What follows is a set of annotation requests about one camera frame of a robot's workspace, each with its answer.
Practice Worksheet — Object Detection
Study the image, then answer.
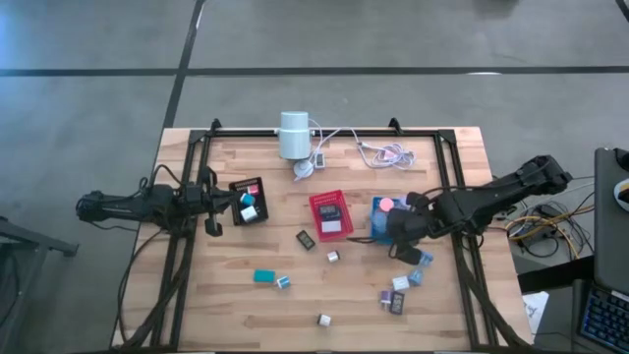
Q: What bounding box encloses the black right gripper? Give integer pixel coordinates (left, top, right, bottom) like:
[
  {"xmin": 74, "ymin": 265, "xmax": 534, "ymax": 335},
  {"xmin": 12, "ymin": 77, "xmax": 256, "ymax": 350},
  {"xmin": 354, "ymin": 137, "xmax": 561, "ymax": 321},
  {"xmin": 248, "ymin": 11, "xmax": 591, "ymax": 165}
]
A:
[{"xmin": 385, "ymin": 194, "xmax": 443, "ymax": 266}]

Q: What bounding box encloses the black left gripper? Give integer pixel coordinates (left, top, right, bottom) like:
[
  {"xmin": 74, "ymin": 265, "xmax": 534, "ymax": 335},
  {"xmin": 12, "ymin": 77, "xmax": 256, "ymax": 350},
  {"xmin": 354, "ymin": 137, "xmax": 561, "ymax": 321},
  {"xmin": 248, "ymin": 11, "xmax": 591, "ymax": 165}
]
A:
[{"xmin": 185, "ymin": 166, "xmax": 246, "ymax": 238}]

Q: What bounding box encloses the blue framed digital clock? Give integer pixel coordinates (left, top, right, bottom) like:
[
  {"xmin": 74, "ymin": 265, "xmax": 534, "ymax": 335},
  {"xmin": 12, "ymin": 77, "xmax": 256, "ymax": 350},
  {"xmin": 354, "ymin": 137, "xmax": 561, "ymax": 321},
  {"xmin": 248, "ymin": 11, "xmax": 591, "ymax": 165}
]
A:
[{"xmin": 317, "ymin": 204, "xmax": 344, "ymax": 221}]

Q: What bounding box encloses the black plastic basket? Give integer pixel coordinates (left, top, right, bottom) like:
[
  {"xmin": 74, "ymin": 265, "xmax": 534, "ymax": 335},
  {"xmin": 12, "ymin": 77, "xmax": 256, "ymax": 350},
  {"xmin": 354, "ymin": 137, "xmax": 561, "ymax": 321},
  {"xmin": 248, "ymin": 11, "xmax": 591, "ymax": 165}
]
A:
[{"xmin": 228, "ymin": 176, "xmax": 270, "ymax": 227}]

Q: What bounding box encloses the blue plastic basket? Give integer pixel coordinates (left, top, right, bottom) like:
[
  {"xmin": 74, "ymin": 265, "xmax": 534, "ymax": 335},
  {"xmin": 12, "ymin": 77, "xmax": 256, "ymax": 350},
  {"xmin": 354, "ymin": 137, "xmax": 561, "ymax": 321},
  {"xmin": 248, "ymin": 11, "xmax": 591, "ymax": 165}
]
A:
[{"xmin": 369, "ymin": 195, "xmax": 412, "ymax": 246}]

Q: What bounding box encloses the red plastic basket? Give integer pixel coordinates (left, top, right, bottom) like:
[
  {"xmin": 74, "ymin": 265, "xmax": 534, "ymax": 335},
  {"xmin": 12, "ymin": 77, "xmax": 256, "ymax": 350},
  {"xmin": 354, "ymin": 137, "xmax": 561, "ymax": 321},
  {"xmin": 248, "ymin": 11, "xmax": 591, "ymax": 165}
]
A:
[{"xmin": 308, "ymin": 189, "xmax": 355, "ymax": 243}]

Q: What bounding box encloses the white spot lamp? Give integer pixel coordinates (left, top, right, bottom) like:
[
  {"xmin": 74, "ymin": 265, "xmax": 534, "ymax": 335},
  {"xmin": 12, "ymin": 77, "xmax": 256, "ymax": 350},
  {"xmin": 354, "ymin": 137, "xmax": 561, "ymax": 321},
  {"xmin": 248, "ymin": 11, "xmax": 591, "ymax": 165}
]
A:
[{"xmin": 278, "ymin": 110, "xmax": 313, "ymax": 161}]

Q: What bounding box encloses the white paper sheet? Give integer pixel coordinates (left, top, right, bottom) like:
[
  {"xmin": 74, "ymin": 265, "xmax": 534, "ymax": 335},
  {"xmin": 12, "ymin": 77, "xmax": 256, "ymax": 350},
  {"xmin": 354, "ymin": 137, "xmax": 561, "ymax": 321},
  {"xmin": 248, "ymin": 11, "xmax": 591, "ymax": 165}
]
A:
[{"xmin": 521, "ymin": 290, "xmax": 550, "ymax": 336}]

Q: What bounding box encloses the grey metal stand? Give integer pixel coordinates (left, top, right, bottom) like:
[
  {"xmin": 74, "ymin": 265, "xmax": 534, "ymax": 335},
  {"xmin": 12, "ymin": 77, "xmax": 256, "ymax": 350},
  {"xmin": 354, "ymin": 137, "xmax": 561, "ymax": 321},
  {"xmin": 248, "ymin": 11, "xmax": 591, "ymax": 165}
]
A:
[{"xmin": 0, "ymin": 215, "xmax": 80, "ymax": 345}]

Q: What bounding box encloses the blue backlit keyboard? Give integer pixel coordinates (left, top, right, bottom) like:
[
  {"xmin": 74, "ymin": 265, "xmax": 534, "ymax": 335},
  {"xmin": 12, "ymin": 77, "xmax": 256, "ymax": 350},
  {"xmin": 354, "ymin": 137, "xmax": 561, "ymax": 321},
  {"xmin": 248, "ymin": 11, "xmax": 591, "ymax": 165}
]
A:
[{"xmin": 579, "ymin": 286, "xmax": 629, "ymax": 354}]

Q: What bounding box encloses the white computer mouse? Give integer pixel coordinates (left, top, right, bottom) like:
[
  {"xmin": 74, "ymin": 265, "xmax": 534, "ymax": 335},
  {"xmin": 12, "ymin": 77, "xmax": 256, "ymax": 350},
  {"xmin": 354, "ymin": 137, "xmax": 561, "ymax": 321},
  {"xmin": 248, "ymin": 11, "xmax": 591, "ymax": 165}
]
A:
[{"xmin": 612, "ymin": 177, "xmax": 629, "ymax": 213}]

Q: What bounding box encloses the white lamp cable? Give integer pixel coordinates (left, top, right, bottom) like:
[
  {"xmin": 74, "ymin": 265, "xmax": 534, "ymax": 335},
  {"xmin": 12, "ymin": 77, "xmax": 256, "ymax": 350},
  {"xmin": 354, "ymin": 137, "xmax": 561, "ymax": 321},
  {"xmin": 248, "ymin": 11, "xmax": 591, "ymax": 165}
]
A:
[{"xmin": 294, "ymin": 117, "xmax": 418, "ymax": 183}]

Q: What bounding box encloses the black aluminium table frame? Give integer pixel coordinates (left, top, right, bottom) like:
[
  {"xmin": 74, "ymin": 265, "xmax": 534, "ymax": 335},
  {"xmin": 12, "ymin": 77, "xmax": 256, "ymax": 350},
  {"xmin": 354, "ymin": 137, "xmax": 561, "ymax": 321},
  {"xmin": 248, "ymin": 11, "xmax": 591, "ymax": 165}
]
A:
[{"xmin": 110, "ymin": 117, "xmax": 535, "ymax": 354}]

